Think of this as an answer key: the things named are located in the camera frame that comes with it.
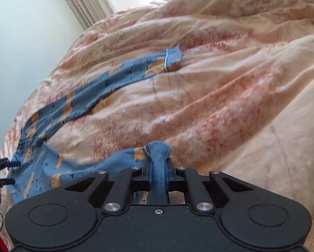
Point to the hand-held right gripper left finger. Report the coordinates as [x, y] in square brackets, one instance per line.
[146, 174]

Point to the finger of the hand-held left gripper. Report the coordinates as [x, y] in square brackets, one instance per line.
[12, 163]
[7, 181]

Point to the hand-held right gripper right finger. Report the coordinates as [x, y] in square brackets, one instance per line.
[170, 176]

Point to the blue printed pants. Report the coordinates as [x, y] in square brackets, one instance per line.
[99, 84]

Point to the red object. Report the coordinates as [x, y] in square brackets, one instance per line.
[1, 244]

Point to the cream floral blanket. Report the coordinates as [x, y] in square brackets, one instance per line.
[225, 97]

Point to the beige pleated curtain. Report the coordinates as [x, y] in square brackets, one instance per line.
[81, 0]

